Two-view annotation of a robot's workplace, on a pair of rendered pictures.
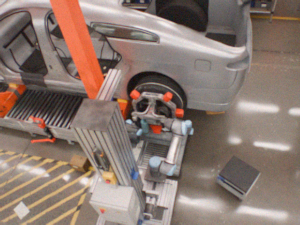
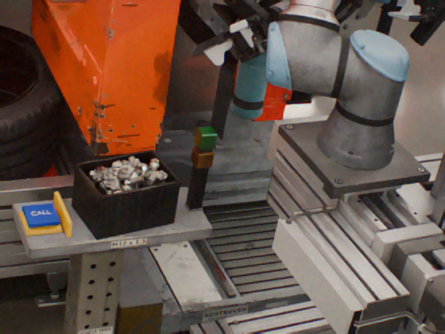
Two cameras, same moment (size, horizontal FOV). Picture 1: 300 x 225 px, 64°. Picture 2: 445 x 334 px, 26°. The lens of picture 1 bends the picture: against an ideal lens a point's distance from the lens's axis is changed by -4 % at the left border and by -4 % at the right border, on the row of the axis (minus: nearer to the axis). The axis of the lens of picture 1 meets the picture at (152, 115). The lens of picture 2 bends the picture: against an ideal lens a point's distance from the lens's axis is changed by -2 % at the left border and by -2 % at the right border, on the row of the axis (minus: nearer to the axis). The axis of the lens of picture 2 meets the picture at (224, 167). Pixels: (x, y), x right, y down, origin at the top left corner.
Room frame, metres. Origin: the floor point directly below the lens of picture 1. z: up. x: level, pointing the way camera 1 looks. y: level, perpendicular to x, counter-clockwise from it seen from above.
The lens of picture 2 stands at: (0.58, 1.92, 1.73)
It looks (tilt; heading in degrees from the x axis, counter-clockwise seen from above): 32 degrees down; 309
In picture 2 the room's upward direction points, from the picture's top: 11 degrees clockwise
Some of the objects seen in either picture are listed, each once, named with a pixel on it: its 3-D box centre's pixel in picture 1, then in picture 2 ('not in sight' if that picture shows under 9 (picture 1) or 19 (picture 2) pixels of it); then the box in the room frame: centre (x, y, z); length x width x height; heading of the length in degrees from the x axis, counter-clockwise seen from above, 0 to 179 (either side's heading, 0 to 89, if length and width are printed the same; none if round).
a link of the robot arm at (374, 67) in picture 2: not in sight; (371, 71); (1.41, 0.52, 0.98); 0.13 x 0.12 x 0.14; 38
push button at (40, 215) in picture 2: not in sight; (40, 216); (1.92, 0.86, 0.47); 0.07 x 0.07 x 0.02; 68
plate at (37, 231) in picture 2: not in sight; (40, 221); (1.92, 0.86, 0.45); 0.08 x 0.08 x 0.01; 68
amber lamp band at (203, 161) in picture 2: not in sight; (202, 157); (1.79, 0.52, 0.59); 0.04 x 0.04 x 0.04; 68
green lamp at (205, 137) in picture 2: not in sight; (205, 137); (1.79, 0.52, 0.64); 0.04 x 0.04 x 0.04; 68
